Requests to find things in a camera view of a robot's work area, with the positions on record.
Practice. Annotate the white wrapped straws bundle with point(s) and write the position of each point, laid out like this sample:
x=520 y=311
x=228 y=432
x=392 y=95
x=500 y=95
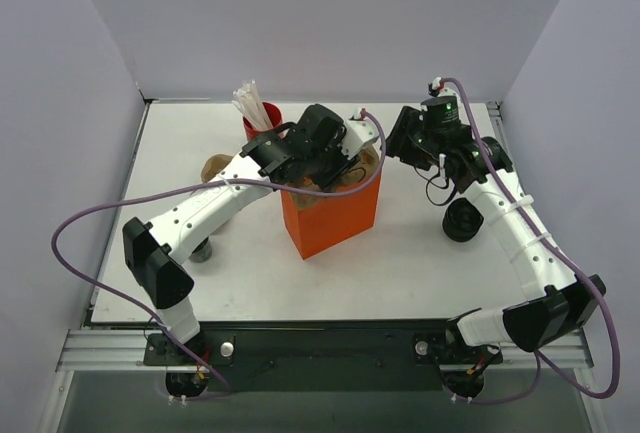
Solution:
x=247 y=100

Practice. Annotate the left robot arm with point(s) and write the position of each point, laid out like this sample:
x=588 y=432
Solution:
x=155 y=251

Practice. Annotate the brown cardboard cup carrier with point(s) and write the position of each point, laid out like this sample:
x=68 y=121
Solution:
x=213 y=166

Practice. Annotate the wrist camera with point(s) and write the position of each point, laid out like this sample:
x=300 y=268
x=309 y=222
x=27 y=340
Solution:
x=361 y=133
x=436 y=86

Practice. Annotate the red cylindrical holder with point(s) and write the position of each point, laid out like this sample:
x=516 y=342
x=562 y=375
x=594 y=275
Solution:
x=269 y=117

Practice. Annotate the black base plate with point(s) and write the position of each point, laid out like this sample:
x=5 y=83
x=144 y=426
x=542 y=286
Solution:
x=450 y=364

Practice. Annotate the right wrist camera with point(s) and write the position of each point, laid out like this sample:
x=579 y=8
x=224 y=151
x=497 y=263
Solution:
x=436 y=86

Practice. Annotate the orange paper bag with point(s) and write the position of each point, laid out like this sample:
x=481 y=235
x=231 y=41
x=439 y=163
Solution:
x=331 y=221

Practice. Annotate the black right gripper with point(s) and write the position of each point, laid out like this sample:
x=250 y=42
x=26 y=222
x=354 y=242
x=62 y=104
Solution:
x=400 y=134

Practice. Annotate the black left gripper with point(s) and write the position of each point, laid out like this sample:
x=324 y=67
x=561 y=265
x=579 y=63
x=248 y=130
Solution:
x=338 y=168

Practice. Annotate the aluminium frame rail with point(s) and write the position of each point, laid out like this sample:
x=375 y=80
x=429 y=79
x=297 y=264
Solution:
x=122 y=350

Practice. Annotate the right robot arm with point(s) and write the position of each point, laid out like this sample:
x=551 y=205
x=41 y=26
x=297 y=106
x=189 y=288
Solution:
x=556 y=302

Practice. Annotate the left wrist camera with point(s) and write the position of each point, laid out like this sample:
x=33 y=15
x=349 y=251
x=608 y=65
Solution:
x=361 y=133

